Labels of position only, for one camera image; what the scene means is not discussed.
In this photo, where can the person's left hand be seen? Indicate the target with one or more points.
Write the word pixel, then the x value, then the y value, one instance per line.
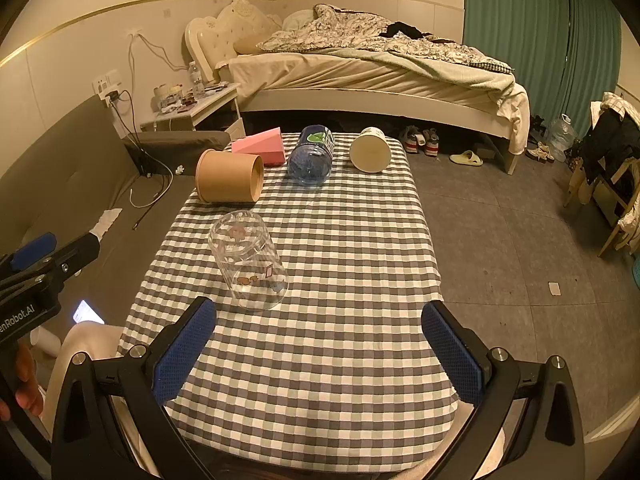
pixel 29 375

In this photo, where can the dark jacket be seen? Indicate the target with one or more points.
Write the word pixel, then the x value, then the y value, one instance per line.
pixel 610 142

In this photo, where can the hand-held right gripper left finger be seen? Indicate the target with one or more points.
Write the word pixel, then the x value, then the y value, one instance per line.
pixel 185 352

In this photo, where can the grey checkered tablecloth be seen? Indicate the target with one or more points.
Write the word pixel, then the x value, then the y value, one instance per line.
pixel 325 260

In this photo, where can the grey sofa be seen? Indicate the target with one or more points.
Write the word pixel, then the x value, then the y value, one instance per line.
pixel 60 175

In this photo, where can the pink box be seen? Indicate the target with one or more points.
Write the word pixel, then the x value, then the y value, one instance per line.
pixel 260 147

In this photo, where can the lit smartphone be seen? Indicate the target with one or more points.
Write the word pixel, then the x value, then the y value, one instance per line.
pixel 89 312

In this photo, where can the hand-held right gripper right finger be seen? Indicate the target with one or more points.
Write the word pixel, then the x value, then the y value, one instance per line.
pixel 452 355

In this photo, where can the beige shoes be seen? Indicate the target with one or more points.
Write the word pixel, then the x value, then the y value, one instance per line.
pixel 540 152

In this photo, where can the black garment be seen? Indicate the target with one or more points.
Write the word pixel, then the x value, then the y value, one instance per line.
pixel 405 30

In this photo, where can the grey sneaker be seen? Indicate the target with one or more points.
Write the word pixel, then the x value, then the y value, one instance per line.
pixel 411 141
pixel 431 141

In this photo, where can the white card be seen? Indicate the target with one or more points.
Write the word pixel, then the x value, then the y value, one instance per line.
pixel 554 288

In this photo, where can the green curtain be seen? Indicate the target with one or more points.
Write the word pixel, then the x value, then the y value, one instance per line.
pixel 525 35

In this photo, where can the white paper cup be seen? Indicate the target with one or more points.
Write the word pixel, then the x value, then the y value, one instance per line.
pixel 370 152

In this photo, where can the wooden chair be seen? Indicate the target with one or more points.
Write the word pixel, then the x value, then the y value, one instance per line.
pixel 615 195

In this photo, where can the white tissue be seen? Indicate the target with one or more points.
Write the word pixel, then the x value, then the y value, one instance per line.
pixel 106 221

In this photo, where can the patterned quilt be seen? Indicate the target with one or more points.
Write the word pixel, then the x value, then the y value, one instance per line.
pixel 350 30

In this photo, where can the white nightstand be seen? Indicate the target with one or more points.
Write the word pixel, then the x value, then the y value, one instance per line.
pixel 210 107

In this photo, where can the beige pillow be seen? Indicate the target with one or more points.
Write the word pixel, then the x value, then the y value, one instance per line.
pixel 250 45

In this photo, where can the clear plastic bottle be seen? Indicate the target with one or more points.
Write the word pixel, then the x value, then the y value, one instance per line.
pixel 196 80

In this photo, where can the large clear water jug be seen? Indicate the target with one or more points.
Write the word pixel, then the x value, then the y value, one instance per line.
pixel 564 140

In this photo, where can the cream bed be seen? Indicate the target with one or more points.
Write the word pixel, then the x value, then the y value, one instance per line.
pixel 350 92

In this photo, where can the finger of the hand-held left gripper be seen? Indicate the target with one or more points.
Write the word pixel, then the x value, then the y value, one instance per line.
pixel 30 253
pixel 75 255

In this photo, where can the blue plastic cup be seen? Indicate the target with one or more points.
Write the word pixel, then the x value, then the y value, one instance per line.
pixel 310 160

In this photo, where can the white wall socket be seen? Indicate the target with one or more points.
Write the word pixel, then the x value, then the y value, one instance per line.
pixel 107 85

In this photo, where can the brown paper cup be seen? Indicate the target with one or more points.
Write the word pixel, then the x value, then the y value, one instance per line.
pixel 222 177

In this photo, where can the pale green slipper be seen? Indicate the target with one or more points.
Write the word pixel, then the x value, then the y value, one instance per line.
pixel 466 158

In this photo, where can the clear glass cup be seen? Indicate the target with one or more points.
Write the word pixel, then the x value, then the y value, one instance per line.
pixel 250 282

